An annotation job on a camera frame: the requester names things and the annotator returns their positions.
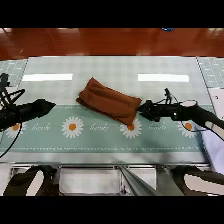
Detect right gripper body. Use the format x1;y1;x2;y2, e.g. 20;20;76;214
137;100;175;123

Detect brown garment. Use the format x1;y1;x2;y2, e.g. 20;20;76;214
75;77;143;127

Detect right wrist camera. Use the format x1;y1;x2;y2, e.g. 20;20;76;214
162;87;175;105

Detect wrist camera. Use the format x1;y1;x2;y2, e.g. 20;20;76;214
162;87;175;105
0;72;11;101

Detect silver frame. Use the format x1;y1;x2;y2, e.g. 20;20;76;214
0;162;224;197

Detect black cable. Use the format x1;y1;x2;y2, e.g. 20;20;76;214
0;87;27;159

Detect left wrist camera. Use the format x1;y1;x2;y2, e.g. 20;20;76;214
0;72;11;101

